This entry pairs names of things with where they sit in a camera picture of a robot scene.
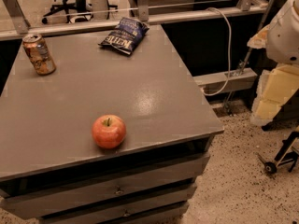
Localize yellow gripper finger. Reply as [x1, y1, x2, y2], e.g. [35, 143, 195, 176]
[250, 63, 299, 126]
[247, 25, 269, 49]

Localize blue chip bag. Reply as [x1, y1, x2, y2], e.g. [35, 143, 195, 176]
[99, 18, 150, 55]

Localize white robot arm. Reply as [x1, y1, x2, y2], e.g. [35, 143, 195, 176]
[248, 0, 299, 126]

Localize red apple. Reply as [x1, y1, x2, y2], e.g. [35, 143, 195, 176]
[92, 115, 126, 149]

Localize black wheeled cart base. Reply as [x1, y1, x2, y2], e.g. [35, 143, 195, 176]
[257, 131, 299, 175]

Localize black office chair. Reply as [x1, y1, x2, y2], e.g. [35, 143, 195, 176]
[36, 0, 94, 25]

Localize orange soda can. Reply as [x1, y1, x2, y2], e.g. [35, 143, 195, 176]
[22, 34, 56, 76]

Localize grey drawer cabinet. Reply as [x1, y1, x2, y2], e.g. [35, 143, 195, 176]
[0, 26, 223, 224]

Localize white cable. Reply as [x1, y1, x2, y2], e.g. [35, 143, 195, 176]
[200, 7, 233, 97]

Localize metal railing frame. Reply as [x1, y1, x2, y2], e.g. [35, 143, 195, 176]
[0, 0, 281, 42]

